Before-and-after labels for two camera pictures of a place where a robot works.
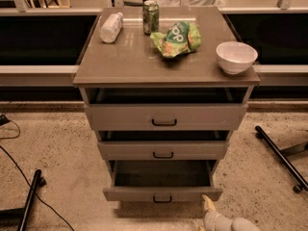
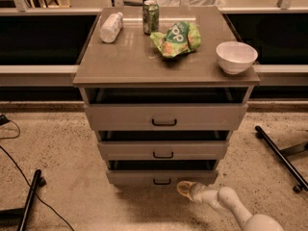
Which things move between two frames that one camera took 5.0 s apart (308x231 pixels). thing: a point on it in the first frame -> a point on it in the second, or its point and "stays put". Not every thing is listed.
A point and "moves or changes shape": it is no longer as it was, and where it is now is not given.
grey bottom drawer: [162, 181] moves or changes shape
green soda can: [150, 16] stays put
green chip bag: [180, 39] stays put
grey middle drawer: [164, 144] stays put
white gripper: [214, 221] -> [202, 193]
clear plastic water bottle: [112, 26] stays put
